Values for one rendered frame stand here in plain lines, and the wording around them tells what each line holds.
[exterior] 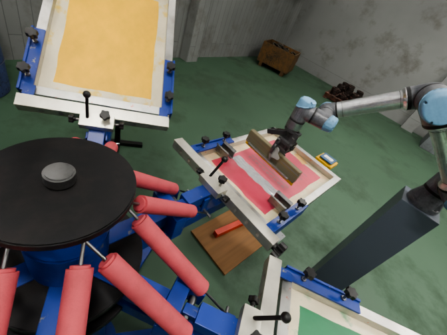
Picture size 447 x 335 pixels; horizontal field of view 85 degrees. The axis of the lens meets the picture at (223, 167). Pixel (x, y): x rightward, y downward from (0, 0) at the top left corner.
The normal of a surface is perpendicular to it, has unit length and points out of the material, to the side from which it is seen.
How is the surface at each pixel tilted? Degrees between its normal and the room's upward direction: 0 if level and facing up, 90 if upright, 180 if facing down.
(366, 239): 90
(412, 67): 90
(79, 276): 32
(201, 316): 0
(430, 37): 90
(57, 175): 0
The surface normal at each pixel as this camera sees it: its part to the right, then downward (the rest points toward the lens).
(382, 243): -0.64, 0.32
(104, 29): 0.37, -0.25
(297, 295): 0.31, -0.72
